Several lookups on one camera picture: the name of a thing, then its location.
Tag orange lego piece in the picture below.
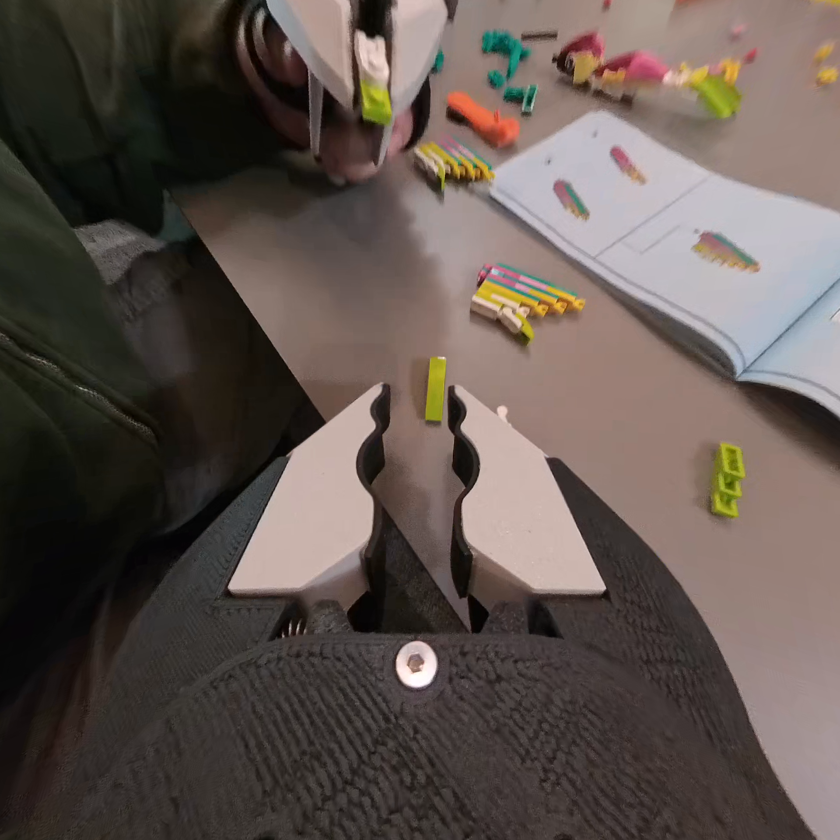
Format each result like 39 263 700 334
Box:
445 91 522 150

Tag small lime white lego assembly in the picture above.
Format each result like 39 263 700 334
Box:
353 31 396 127

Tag lime lego brick cluster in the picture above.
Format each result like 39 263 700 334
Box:
675 60 745 120

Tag light blue instruction booklet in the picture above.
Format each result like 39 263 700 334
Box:
487 109 840 419

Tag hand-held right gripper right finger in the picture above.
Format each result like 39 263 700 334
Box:
447 384 608 630

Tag person's left forearm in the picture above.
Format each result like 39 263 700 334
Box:
0 0 293 232

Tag pink lego bird body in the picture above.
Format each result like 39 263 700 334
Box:
552 31 672 101

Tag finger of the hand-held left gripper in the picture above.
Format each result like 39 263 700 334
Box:
386 0 456 111
264 0 363 111

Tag striped lego wing white bricks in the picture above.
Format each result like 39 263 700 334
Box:
469 261 586 347

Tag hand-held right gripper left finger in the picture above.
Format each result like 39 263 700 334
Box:
227 382 392 632

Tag lime lego tile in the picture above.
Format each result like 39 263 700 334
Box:
424 356 448 424

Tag lime stepped lego piece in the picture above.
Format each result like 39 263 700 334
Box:
710 441 747 521

